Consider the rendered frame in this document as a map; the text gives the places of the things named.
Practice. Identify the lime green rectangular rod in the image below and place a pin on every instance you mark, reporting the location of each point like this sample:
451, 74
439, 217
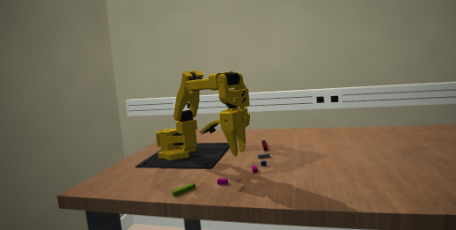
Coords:
183, 189

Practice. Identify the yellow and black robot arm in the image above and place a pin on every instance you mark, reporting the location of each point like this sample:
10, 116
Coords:
171, 141

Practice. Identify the red rod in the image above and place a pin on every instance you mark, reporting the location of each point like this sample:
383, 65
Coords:
264, 145

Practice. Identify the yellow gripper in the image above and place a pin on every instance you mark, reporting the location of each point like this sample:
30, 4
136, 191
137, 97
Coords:
233, 124

